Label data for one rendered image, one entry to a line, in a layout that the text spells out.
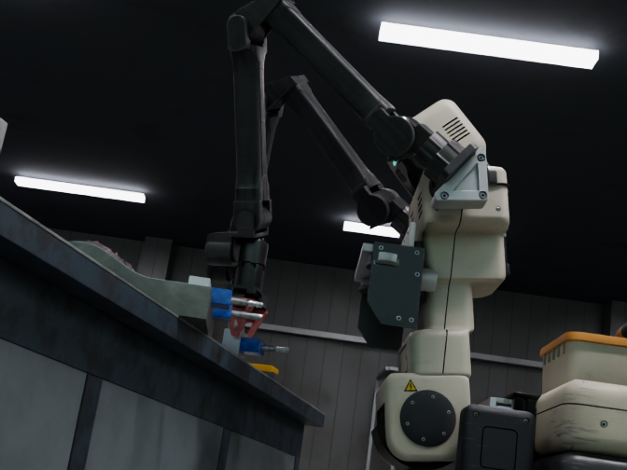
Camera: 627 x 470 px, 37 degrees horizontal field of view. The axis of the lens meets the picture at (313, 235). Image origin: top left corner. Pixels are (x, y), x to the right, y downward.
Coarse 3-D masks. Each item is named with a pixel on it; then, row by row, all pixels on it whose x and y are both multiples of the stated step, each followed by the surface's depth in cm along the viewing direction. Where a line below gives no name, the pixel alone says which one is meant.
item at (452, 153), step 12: (432, 144) 173; (444, 144) 173; (456, 144) 174; (420, 156) 174; (432, 156) 173; (444, 156) 171; (456, 156) 169; (468, 156) 170; (432, 168) 173; (444, 168) 169; (456, 168) 169; (432, 180) 176; (444, 180) 170
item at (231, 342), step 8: (224, 336) 183; (232, 336) 183; (240, 336) 183; (224, 344) 183; (232, 344) 182; (240, 344) 182; (248, 344) 182; (256, 344) 182; (264, 344) 185; (240, 352) 183; (248, 352) 183; (256, 352) 182
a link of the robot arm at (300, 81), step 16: (288, 80) 219; (304, 80) 223; (272, 96) 221; (288, 96) 220; (304, 96) 219; (304, 112) 220; (320, 112) 220; (320, 128) 219; (336, 128) 221; (320, 144) 220; (336, 144) 218; (336, 160) 219; (352, 160) 218; (352, 176) 218; (368, 176) 218; (352, 192) 218; (368, 192) 214; (368, 208) 215; (384, 208) 213; (368, 224) 216
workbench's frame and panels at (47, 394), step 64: (0, 256) 108; (64, 256) 113; (0, 320) 109; (64, 320) 123; (128, 320) 138; (0, 384) 110; (64, 384) 125; (128, 384) 144; (192, 384) 171; (256, 384) 193; (0, 448) 111; (64, 448) 126; (128, 448) 146; (192, 448) 173; (256, 448) 213
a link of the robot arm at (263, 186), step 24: (240, 24) 181; (240, 48) 182; (264, 48) 188; (240, 72) 185; (240, 96) 186; (240, 120) 186; (264, 120) 188; (240, 144) 187; (264, 144) 188; (240, 168) 187; (264, 168) 188; (240, 192) 187; (264, 192) 188; (264, 216) 188
